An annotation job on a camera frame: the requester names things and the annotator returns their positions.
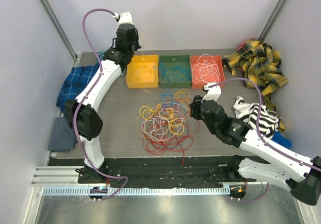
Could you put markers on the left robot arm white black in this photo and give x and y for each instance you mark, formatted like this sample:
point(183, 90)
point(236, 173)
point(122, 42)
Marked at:
point(81, 112)

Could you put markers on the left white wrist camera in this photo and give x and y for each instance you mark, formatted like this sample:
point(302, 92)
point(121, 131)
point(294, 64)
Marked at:
point(123, 18)

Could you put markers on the red plastic bin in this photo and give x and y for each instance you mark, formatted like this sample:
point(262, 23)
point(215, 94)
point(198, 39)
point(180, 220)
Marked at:
point(206, 69)

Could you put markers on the blue plaid cloth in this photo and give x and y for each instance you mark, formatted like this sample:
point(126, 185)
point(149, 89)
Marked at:
point(74, 84)

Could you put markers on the grey folded cloth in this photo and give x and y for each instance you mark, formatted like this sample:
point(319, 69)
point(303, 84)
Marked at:
point(62, 137)

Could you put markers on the right aluminium frame post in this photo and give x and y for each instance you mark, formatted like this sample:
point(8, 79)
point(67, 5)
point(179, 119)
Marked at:
point(272, 19)

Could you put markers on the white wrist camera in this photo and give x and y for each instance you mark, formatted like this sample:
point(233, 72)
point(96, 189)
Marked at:
point(213, 92)
point(123, 18)

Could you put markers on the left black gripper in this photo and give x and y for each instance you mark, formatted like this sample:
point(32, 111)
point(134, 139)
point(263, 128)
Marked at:
point(136, 45)

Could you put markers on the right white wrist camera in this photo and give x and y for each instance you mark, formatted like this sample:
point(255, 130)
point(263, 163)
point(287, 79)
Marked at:
point(213, 92)

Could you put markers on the pink cloth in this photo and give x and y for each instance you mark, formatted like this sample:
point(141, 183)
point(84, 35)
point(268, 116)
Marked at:
point(241, 45)

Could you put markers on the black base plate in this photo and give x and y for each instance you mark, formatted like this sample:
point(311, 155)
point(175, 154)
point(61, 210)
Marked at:
point(164, 172)

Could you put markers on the yellow plastic bin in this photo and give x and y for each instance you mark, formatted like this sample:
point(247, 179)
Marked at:
point(142, 72)

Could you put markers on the light blue cloth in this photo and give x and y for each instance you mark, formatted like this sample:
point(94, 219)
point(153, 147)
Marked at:
point(100, 55)

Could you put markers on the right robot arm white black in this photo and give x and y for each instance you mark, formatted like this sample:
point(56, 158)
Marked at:
point(298, 174)

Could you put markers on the slotted cable duct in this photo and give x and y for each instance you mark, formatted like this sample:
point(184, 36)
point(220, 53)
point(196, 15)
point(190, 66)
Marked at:
point(99, 191)

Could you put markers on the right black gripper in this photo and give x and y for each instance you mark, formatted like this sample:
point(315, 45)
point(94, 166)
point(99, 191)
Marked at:
point(195, 107)

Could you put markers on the bright blue cloth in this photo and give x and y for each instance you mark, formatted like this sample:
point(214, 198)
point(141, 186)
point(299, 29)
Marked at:
point(281, 140)

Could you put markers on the aluminium frame post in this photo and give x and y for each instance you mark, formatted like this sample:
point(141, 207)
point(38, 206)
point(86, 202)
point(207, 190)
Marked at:
point(57, 26)
point(272, 19)

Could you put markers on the yellow plaid shirt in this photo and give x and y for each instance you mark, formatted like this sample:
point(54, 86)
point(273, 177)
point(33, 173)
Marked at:
point(259, 63)

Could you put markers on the black white striped cloth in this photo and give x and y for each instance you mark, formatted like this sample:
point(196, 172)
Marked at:
point(248, 112)

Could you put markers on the left aluminium frame post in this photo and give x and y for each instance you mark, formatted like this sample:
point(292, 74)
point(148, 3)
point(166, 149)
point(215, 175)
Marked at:
point(57, 26)

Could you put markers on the green plastic bin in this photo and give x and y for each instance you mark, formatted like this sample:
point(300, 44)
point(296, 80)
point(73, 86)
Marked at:
point(174, 71)

